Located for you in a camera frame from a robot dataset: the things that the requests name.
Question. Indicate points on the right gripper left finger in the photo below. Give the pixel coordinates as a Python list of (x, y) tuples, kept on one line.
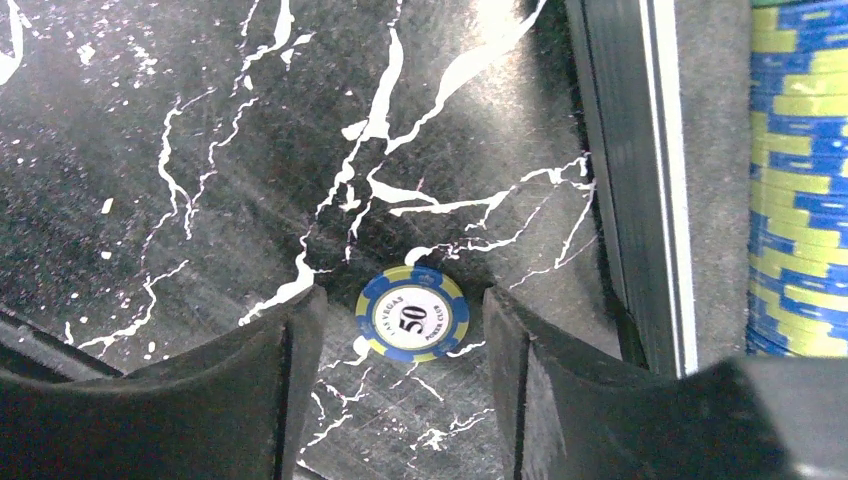
[(232, 408)]

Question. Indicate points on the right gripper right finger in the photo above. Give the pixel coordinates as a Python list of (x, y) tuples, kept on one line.
[(567, 410)]

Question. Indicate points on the black poker set case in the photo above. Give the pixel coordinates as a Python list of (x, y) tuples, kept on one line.
[(665, 90)]

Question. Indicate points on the teal green chip row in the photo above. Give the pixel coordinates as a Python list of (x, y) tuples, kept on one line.
[(797, 295)]

